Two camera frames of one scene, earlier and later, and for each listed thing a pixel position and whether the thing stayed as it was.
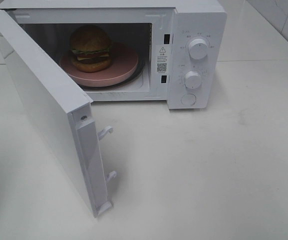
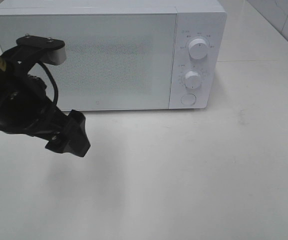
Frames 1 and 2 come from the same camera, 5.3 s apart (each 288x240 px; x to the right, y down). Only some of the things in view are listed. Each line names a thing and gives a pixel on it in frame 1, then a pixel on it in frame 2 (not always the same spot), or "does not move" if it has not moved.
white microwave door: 64,113 → 113,62
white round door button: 188,99 does not move
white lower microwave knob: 192,79 does not move
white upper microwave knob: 198,49 does not move
